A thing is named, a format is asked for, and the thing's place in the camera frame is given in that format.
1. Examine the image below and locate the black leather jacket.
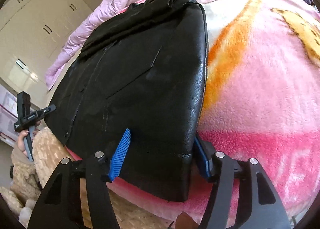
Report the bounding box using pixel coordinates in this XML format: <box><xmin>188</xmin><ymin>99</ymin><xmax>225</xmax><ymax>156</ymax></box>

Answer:
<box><xmin>45</xmin><ymin>0</ymin><xmax>208</xmax><ymax>202</ymax></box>

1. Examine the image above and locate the person's left hand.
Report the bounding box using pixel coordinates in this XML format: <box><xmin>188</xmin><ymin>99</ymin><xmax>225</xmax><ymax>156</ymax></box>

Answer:
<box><xmin>16</xmin><ymin>130</ymin><xmax>29</xmax><ymax>156</ymax></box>

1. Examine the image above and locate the person's right hand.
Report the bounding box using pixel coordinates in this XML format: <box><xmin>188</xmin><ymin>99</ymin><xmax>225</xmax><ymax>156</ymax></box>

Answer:
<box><xmin>175</xmin><ymin>212</ymin><xmax>199</xmax><ymax>229</ymax></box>

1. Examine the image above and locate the pink cartoon fleece blanket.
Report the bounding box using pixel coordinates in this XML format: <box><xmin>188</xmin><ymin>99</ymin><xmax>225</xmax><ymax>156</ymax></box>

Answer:
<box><xmin>64</xmin><ymin>0</ymin><xmax>320</xmax><ymax>224</ymax></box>

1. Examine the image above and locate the lilac rolled duvet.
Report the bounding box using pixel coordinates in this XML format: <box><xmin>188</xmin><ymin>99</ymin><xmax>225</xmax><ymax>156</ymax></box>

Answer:
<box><xmin>45</xmin><ymin>0</ymin><xmax>138</xmax><ymax>90</ymax></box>

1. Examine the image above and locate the cream wardrobe with handles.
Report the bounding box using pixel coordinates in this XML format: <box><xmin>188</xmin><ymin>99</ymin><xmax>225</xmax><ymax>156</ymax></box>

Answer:
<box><xmin>1</xmin><ymin>0</ymin><xmax>91</xmax><ymax>107</ymax></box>

